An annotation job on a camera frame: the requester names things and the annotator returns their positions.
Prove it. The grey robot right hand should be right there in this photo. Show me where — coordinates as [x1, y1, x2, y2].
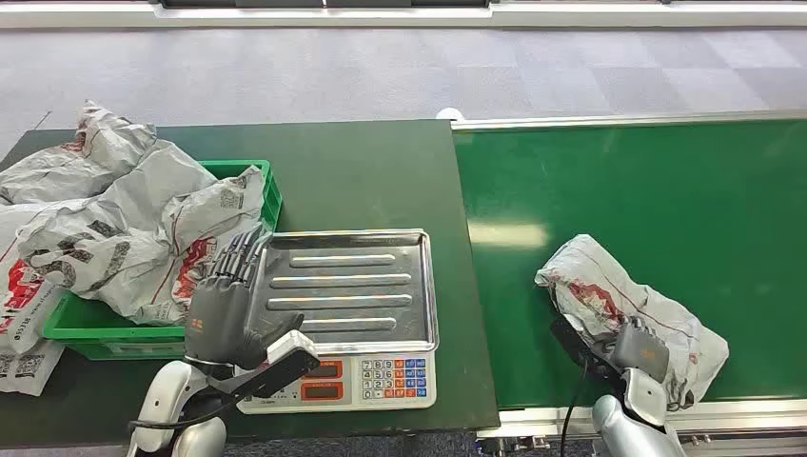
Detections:
[608, 317, 670, 384]

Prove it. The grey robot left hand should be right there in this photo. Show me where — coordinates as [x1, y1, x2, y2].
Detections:
[184, 226, 305, 371]

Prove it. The grey courier package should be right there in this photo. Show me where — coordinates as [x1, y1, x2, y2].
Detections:
[535, 234, 730, 411]

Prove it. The green plastic basket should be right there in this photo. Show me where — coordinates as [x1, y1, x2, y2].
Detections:
[42, 159, 283, 362]

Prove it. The grey red-print QR mailer bag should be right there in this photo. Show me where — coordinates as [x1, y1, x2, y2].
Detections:
[160, 166, 266, 326]

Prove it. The steel scale tray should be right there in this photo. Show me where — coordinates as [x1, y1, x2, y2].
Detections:
[242, 228, 441, 356]

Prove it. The large grey black-print mailer bag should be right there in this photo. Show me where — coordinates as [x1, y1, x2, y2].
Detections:
[17, 139, 220, 326]

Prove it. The white electronic scale body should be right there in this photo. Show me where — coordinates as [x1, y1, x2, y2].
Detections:
[236, 349, 438, 416]

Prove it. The green conveyor belt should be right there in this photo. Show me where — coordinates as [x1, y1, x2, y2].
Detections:
[452, 119, 807, 411]

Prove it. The white QR-label mailer bag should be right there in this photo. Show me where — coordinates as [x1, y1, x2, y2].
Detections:
[0, 339, 66, 397]

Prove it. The white red-lettered mailer bag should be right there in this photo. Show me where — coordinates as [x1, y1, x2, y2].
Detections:
[0, 201, 68, 356]

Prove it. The grey wrinkled mailer bag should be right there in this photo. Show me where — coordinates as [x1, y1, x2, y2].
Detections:
[0, 100, 158, 207]

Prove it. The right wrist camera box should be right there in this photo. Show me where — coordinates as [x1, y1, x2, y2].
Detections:
[550, 315, 625, 383]

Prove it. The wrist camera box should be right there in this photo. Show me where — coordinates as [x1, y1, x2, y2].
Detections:
[550, 315, 625, 383]
[233, 329, 321, 400]

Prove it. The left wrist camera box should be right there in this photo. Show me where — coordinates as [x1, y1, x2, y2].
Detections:
[233, 329, 321, 400]

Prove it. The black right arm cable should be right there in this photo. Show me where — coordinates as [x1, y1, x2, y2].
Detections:
[560, 359, 591, 457]

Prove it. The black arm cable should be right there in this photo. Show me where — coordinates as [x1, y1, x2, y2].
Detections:
[560, 359, 591, 457]
[128, 391, 253, 438]

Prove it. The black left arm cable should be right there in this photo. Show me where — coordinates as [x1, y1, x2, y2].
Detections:
[128, 391, 253, 438]

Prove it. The aluminium conveyor frame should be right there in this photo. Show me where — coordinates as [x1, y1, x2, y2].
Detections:
[450, 109, 807, 457]

